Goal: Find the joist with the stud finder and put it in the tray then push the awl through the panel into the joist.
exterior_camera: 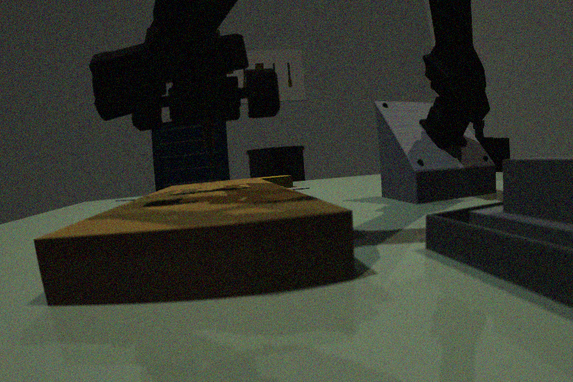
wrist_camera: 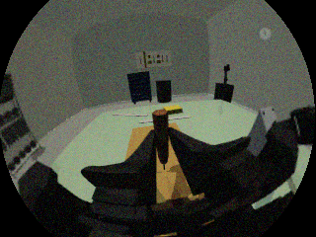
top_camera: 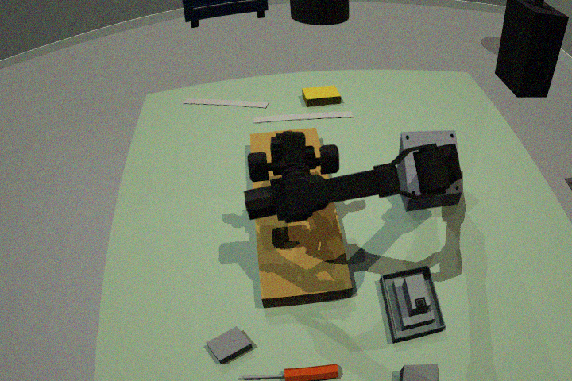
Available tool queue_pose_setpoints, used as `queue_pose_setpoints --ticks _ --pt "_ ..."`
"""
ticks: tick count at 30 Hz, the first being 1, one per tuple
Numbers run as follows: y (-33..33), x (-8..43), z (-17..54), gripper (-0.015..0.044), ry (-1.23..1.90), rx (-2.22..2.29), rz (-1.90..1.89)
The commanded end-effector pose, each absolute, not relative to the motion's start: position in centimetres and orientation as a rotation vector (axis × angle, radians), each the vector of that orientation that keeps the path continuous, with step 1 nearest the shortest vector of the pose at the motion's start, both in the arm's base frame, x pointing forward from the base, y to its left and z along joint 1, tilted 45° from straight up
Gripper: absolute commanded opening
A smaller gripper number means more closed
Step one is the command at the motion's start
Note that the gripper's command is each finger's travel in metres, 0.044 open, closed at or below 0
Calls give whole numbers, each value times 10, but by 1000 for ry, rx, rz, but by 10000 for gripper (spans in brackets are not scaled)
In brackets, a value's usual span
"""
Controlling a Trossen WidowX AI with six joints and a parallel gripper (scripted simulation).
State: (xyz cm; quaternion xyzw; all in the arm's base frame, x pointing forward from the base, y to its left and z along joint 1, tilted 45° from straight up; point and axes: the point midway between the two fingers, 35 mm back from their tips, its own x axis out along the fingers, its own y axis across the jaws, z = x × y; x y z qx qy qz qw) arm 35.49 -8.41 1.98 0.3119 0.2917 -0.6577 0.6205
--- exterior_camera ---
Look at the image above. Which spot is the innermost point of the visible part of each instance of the yellow rectangular block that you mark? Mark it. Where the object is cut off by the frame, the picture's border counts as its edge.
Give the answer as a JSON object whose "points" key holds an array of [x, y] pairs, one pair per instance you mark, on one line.
{"points": [[284, 180]]}

